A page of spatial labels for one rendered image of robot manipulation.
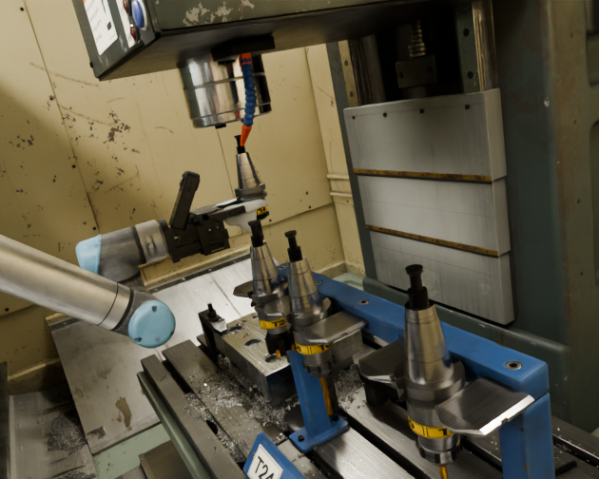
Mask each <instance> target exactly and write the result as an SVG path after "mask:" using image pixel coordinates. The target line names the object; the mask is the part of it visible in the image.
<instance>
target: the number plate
mask: <svg viewBox="0 0 599 479"><path fill-rule="evenodd" d="M282 472H283V469H282V468H281V466H280V465H279V464H278V463H277V462H276V461H275V459H274V458H273V457H272V456H271V455H270V454H269V453H268V452H267V450H266V449H265V448H264V447H263V446H262V445H261V444H260V445H259V447H258V450H257V452H256V455H255V457H254V459H253V462H252V464H251V467H250V469H249V471H248V473H247V474H248V476H249V477H250V478H251V479H280V477H281V474H282Z"/></svg>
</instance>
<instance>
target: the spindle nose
mask: <svg viewBox="0 0 599 479"><path fill-rule="evenodd" d="M251 61H252V63H251V64H252V66H253V68H252V70H253V72H254V74H253V77H254V79H255V81H254V82H253V83H254V84H255V90H256V94H255V95H256V96H257V100H256V102H257V105H256V112H255V113H254V115H255V117H259V116H262V115H265V114H269V113H271V111H272V106H271V97H270V92H269V87H268V84H267V79H266V76H265V69H264V64H263V60H262V56H261V54H259V55H257V56H254V57H251ZM176 68H177V71H178V75H179V79H180V83H181V86H182V90H183V91H184V100H185V104H186V108H187V112H188V115H189V119H190V120H191V123H192V126H193V127H194V128H195V129H198V128H205V127H210V126H215V125H224V124H229V123H233V122H237V121H242V120H244V117H243V116H244V114H245V112H244V110H245V103H246V101H245V100H244V99H245V96H246V95H245V94H244V92H245V89H244V83H243V78H242V72H241V68H240V64H239V59H234V60H227V61H220V62H213V58H212V54H211V53H209V54H205V55H201V56H197V57H193V58H190V59H186V60H183V61H181V62H179V63H177V64H176Z"/></svg>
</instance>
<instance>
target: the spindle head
mask: <svg viewBox="0 0 599 479"><path fill-rule="evenodd" d="M71 1H72V4H73V7H74V10H75V13H76V16H77V20H78V23H79V26H80V30H81V32H82V35H83V38H84V42H85V45H86V48H87V54H88V57H89V61H90V62H89V65H90V67H91V68H92V69H93V73H94V76H95V78H97V79H98V78H99V82H103V81H108V80H114V79H120V78H125V77H130V76H136V75H142V74H147V73H153V72H159V71H165V70H170V69H176V64H177V63H179V62H181V61H183V60H186V59H190V58H193V57H197V56H201V55H205V54H209V53H211V49H213V48H216V47H219V46H221V45H223V44H225V43H227V42H229V41H234V40H241V39H250V38H258V37H265V36H273V37H274V41H275V46H276V48H275V49H272V50H270V51H267V52H265V53H262V54H266V53H271V52H277V51H283V50H288V49H294V48H305V47H311V46H316V45H322V44H328V43H334V42H339V41H344V40H350V39H356V38H361V37H366V36H370V35H373V34H376V33H379V32H382V31H385V30H388V29H393V28H396V27H400V26H403V25H406V24H409V23H412V22H415V21H418V20H421V19H424V18H427V17H430V16H434V15H437V14H439V13H442V12H445V11H449V10H454V9H455V8H458V7H461V6H464V5H468V4H471V3H475V2H479V1H482V0H145V2H146V5H147V9H148V13H149V17H150V21H151V24H152V27H153V31H154V35H155V39H154V40H153V41H151V42H150V43H149V44H147V45H146V46H145V43H144V40H143V36H142V33H141V30H140V28H139V27H138V28H139V32H140V43H139V44H136V43H135V45H134V46H132V47H131V48H130V47H129V45H128V41H127V39H126V32H125V29H124V25H123V22H122V18H121V14H120V12H119V8H118V5H117V1H116V0H107V2H108V6H109V9H110V13H111V16H112V20H113V24H114V27H115V30H116V33H117V37H118V38H117V39H116V40H115V41H114V42H113V43H112V44H111V45H110V46H109V47H108V48H107V49H106V50H105V51H104V52H103V53H102V54H101V55H99V51H98V49H97V46H96V42H95V39H94V36H93V32H92V29H91V26H90V23H89V20H88V16H87V11H86V7H85V4H84V1H83V0H71Z"/></svg>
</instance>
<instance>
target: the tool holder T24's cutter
mask: <svg viewBox="0 0 599 479"><path fill-rule="evenodd" d="M265 343H266V347H267V351H268V353H269V354H270V355H271V354H276V356H277V357H280V356H284V355H287V352H286V351H289V350H292V352H294V351H295V350H296V349H297V348H296V344H295V339H294V335H293V332H292V333H288V331H287V330H286V331H285V332H283V333H280V334H276V335H271V334H268V333H266V336H265Z"/></svg>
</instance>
